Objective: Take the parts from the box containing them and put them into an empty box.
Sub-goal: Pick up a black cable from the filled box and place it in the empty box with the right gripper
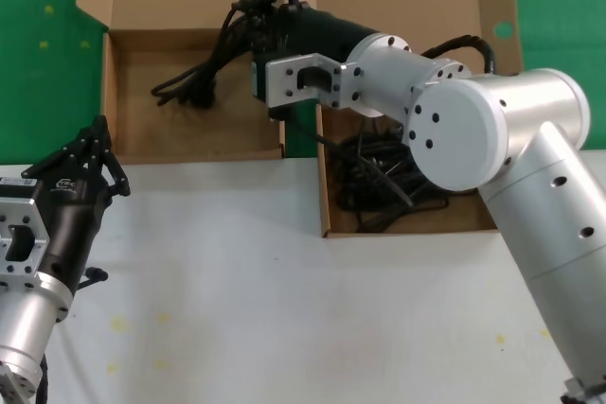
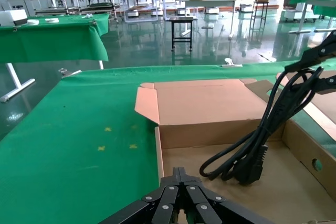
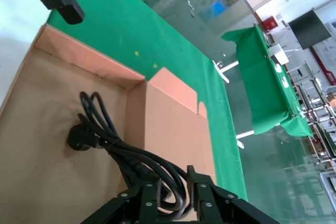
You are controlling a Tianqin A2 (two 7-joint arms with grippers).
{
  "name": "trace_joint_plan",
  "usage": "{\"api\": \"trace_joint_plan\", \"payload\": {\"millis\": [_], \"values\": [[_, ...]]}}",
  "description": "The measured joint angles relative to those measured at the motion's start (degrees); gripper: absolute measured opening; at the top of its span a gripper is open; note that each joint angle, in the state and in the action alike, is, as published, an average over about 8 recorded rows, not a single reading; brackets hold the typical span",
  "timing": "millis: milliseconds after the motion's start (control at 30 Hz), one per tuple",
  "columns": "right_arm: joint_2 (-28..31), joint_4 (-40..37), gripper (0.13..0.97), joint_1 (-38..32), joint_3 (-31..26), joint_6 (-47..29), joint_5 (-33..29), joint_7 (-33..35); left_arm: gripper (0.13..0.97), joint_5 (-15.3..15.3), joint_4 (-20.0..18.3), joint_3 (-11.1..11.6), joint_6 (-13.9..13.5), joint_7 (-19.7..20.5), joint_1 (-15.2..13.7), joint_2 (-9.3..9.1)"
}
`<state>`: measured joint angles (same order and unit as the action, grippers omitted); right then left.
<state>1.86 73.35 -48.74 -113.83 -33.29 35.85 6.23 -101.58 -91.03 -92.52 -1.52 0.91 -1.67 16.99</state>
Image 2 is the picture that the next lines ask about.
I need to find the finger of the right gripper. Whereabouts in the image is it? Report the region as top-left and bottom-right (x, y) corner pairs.
(296, 70), (336, 95)
(284, 29), (336, 74)

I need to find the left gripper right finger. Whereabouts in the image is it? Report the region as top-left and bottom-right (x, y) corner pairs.
(180, 167), (275, 224)

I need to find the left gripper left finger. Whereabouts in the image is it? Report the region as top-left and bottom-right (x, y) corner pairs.
(99, 167), (182, 224)

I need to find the black power cable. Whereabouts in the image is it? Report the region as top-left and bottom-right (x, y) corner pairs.
(199, 66), (325, 186)

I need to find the wide brown cardboard box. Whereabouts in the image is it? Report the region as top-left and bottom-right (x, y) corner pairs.
(134, 78), (336, 224)

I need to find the white box device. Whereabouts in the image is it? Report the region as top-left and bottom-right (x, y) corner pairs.
(0, 9), (28, 27)

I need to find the green topped white table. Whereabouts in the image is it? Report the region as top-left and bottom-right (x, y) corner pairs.
(288, 0), (336, 46)

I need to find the tall black stool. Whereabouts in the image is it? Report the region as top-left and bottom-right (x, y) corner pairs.
(248, 0), (269, 41)

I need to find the metal tablecloth clip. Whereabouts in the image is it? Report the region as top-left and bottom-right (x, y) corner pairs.
(58, 68), (82, 79)
(221, 58), (244, 68)

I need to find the green tablecloth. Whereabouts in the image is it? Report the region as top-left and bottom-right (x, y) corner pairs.
(0, 58), (336, 224)

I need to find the grey work table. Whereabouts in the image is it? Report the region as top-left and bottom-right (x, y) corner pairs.
(183, 0), (237, 38)

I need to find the low black stool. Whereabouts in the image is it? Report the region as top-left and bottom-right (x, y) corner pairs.
(167, 16), (198, 52)

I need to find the green covered background table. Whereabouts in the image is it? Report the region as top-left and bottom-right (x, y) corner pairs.
(0, 13), (110, 103)

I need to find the metal pipe rack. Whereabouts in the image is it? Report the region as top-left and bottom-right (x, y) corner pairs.
(28, 0), (121, 23)

